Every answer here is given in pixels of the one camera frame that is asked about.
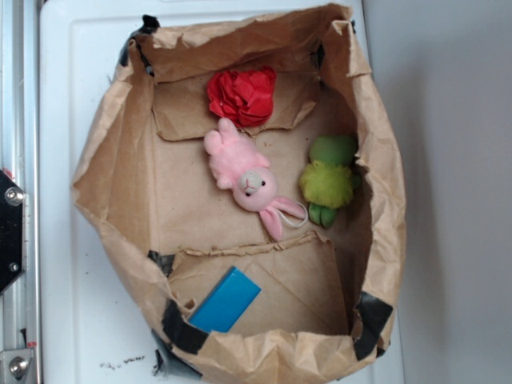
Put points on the aluminium frame rail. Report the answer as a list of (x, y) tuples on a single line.
[(21, 340)]

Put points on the pink plush bunny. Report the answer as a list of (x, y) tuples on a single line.
[(237, 165)]

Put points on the blue rectangular block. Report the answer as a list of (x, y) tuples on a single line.
[(226, 303)]

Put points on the black mounting bracket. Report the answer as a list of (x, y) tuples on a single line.
[(12, 236)]

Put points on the green plush animal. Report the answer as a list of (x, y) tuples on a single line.
[(328, 181)]

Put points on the brown paper bag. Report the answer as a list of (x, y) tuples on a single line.
[(328, 296)]

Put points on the red crumpled tissue paper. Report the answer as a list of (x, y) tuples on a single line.
[(244, 97)]

